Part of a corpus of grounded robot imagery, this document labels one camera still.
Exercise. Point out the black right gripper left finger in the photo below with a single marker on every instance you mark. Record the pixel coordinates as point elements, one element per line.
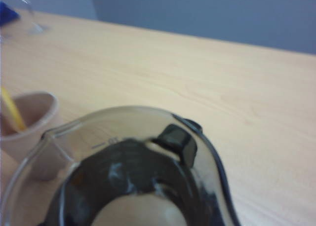
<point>66,203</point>

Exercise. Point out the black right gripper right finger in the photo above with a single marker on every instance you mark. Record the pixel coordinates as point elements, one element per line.
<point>209,201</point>

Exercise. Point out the smoky grey measuring cup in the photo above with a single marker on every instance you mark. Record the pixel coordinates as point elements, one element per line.
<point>81,127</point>

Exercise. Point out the beige paper cup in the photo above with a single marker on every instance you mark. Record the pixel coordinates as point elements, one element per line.
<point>37,105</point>

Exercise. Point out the yellow lemon slice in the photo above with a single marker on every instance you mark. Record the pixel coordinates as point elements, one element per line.
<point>12,110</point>

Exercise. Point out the clear wine glass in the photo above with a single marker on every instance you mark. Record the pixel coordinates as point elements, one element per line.
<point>37,28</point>

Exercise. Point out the blue object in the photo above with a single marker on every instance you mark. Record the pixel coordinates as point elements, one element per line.
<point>7,13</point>

